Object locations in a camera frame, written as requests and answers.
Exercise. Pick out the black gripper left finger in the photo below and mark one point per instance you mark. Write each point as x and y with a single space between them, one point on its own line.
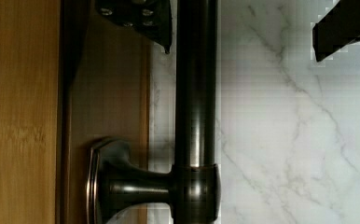
150 18

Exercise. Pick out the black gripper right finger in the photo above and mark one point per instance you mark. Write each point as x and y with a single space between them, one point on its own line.
338 28

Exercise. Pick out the dark metal drawer handle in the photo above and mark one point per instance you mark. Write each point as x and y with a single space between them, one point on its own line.
192 187

